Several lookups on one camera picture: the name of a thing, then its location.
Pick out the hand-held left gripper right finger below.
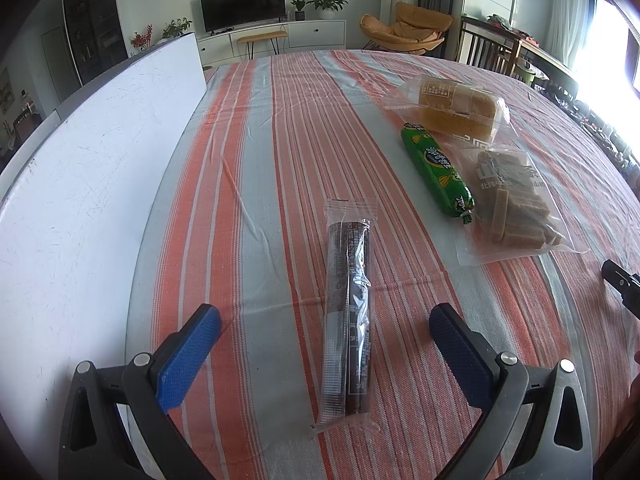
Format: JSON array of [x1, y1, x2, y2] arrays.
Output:
[[429, 302, 594, 480]]

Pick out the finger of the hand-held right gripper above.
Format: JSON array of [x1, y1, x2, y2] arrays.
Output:
[[601, 259, 640, 320]]

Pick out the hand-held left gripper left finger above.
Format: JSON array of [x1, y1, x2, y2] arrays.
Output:
[[57, 303, 222, 480]]

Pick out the dark chocolate stick packet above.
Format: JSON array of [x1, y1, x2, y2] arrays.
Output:
[[312, 198, 380, 439]]

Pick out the brown biscuits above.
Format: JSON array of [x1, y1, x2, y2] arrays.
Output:
[[456, 144, 589, 267]]

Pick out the green sausage snack stick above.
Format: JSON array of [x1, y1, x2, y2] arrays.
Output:
[[401, 122, 476, 224]]

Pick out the bread loaf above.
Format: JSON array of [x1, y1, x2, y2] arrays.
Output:
[[384, 75, 512, 147]]

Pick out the pile of assorted table clutter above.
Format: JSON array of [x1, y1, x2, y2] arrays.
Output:
[[547, 82, 640, 188]]

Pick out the white board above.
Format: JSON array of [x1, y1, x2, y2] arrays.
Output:
[[0, 31, 209, 480]]

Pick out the red and grey striped tablecloth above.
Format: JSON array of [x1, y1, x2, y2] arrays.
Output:
[[125, 50, 640, 480]]

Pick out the wooden dining table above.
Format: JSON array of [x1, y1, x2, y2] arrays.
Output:
[[514, 35, 577, 92]]

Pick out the dark wooden slatted chair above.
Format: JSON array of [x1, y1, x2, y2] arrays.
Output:
[[456, 15, 522, 75]]

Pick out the white sheer curtain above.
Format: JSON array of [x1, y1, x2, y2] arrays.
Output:
[[544, 0, 597, 77]]

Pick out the red flower arrangement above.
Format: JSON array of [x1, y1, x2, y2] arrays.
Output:
[[129, 24, 154, 52]]

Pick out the green plant in white vase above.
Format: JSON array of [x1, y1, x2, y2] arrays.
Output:
[[161, 17, 194, 41]]

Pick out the orange lounge chair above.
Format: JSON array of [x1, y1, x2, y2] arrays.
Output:
[[360, 1, 455, 54]]

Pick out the black display cabinet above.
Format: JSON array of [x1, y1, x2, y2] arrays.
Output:
[[62, 0, 130, 87]]

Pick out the white television cabinet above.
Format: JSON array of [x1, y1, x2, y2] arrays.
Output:
[[195, 18, 348, 68]]

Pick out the black flat television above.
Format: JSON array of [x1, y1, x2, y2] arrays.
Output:
[[200, 0, 289, 35]]

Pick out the large leafy potted plant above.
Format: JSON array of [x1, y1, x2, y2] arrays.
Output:
[[306, 0, 351, 20]]

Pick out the wooden stool with wire legs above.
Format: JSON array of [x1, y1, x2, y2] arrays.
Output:
[[236, 30, 290, 60]]

